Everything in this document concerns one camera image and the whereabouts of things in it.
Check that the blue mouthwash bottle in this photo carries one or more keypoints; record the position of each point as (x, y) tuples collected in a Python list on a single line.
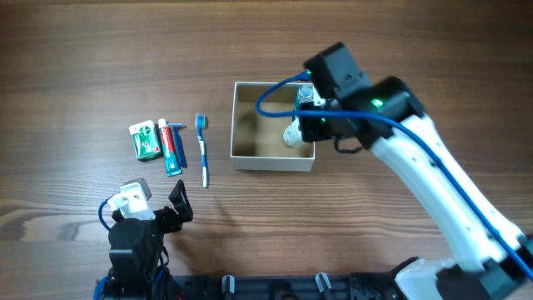
[(304, 98)]

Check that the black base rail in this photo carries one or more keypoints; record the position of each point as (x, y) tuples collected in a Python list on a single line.
[(354, 286)]

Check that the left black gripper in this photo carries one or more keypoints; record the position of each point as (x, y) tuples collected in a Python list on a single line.
[(167, 215)]

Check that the green soap box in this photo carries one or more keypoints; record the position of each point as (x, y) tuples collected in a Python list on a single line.
[(146, 141)]

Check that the red green toothpaste tube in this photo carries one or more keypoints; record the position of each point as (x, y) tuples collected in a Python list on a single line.
[(169, 150)]

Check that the white cardboard box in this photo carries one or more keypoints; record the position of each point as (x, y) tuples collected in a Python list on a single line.
[(257, 142)]

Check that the blue white toothbrush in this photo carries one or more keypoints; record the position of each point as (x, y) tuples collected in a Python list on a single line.
[(201, 123)]

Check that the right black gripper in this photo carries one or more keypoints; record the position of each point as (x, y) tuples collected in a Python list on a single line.
[(308, 127)]

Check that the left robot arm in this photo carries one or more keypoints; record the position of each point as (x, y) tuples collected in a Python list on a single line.
[(136, 243)]

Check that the white cream tube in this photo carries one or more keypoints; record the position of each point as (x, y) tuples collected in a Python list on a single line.
[(292, 135)]

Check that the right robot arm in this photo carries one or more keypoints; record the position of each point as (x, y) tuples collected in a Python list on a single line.
[(490, 256)]

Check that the blue razor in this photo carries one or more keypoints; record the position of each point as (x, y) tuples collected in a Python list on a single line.
[(178, 143)]

